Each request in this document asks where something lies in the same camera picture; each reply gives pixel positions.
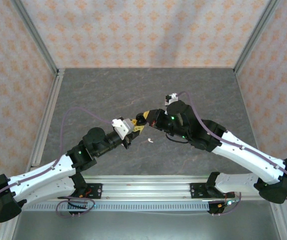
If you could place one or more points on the aluminium frame rail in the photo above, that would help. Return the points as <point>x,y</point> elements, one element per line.
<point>281,225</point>
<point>7,232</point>

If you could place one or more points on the aluminium side floor rail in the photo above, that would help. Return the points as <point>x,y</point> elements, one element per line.
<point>49,112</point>

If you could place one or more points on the aluminium frame post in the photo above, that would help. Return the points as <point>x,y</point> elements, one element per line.
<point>37,37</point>
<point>255,37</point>

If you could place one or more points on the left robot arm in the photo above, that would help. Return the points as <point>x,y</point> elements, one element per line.
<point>38,175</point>

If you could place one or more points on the grey metal base plate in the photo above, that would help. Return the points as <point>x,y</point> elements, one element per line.
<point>146,227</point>

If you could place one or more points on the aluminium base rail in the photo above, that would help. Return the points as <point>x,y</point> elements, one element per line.
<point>146,187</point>

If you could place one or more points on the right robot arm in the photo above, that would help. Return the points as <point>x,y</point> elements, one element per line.
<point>246,160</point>

